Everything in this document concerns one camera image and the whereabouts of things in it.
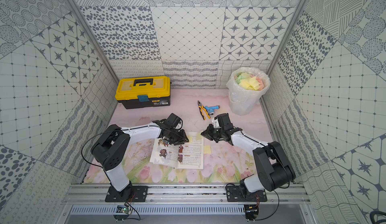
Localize left controller board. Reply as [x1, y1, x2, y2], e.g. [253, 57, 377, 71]
[113, 205, 132, 221]

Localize illustrated story book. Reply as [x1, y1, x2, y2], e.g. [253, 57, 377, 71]
[150, 132, 204, 170]

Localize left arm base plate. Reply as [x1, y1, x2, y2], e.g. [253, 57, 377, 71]
[105, 185, 149, 202]

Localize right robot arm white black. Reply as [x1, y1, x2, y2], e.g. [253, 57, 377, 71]
[201, 113, 296, 193]

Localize yellow black toolbox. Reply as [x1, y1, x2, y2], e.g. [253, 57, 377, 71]
[115, 76, 171, 109]

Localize controller board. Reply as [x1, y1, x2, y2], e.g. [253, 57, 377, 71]
[113, 205, 132, 221]
[244, 205, 259, 221]

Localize aluminium mounting rail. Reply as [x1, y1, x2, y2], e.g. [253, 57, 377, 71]
[62, 183, 310, 205]

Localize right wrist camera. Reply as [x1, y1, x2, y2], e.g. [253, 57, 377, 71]
[212, 118, 221, 128]

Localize yellow black pliers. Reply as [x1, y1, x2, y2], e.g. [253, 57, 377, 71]
[197, 100, 211, 120]

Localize blue handled tool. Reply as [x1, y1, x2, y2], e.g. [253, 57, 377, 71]
[205, 105, 220, 115]

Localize pile of discarded sticky notes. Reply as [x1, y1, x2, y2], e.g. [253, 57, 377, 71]
[234, 72, 265, 91]

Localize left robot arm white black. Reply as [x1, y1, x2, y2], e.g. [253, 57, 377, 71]
[90, 113, 189, 193]

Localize right controller board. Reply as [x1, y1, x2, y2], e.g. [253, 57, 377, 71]
[244, 205, 259, 221]

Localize white bin with plastic bag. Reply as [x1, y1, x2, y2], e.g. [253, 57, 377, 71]
[226, 67, 271, 116]

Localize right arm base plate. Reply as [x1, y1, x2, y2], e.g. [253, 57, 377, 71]
[225, 183, 267, 202]

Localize yellow sticky note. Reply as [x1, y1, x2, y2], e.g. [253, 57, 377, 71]
[204, 145, 211, 154]
[196, 134, 203, 141]

